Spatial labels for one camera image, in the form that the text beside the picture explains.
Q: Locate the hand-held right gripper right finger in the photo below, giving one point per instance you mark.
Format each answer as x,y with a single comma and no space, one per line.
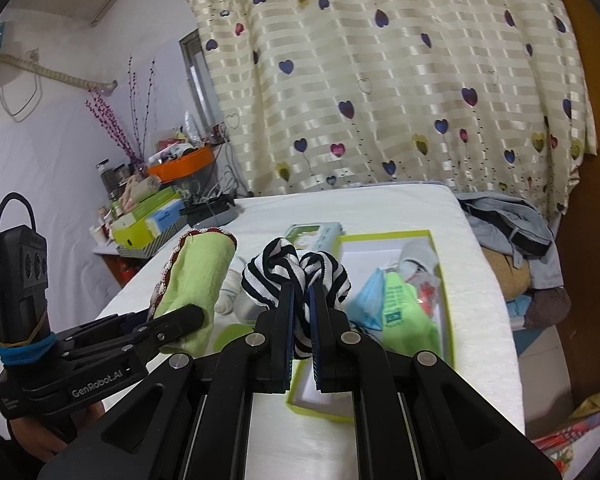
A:
317,355

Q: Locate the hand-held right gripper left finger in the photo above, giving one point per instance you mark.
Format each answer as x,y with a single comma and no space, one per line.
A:
287,340

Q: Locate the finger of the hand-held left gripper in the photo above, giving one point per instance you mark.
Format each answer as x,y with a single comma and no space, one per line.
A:
170,327
105,330

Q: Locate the green towel with brown trim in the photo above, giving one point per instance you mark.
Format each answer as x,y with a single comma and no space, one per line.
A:
195,275

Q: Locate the black and white striped sock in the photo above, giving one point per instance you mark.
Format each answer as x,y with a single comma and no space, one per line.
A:
270,280

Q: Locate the light green sock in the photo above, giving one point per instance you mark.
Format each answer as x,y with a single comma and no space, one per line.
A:
405,320

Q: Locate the green cardboard box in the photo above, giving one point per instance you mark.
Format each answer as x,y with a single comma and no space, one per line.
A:
365,250

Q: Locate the clear bag with orange item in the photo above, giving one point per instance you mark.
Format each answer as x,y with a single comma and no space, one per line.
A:
427,290

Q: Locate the person's left hand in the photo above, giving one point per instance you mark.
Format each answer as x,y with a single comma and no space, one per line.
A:
35,440

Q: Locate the light green jar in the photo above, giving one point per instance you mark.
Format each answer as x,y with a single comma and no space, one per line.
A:
232,336

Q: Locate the grey striped tray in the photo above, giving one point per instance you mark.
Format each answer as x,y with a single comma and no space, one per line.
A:
150,247

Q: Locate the green file box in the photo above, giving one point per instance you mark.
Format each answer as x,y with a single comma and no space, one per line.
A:
135,227

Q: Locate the wet wipes pack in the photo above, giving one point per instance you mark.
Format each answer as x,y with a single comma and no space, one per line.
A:
310,235

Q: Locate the blue tissue pack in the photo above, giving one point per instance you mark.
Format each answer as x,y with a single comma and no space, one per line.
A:
167,220

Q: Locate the beige rolled cloth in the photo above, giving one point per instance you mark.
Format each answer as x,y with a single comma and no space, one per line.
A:
140,192

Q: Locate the grey sock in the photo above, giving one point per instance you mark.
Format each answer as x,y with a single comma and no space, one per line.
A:
417,255

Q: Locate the dark glass jar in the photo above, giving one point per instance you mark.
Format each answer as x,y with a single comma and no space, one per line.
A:
110,177

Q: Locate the orange tray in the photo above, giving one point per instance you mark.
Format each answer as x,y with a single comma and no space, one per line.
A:
180,167

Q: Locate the white quilted table cover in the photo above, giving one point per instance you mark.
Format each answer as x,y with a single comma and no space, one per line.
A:
480,335

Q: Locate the pile of small toiletries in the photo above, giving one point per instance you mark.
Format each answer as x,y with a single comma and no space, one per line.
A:
180,150

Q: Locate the purple dried branches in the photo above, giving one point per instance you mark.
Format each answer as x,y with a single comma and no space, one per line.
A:
112,125

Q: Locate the pile of grey clothes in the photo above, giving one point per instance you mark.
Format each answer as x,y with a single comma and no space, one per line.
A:
505,220

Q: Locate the heart print curtain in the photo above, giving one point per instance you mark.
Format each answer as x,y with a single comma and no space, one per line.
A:
380,85

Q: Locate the colourful printed cloth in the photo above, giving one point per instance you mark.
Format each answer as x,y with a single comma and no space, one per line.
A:
580,430

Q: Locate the wrapped wall pipe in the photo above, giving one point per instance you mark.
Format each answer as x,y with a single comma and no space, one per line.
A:
55,76

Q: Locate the metal window frame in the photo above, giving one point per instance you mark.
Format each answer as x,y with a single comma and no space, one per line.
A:
195,75

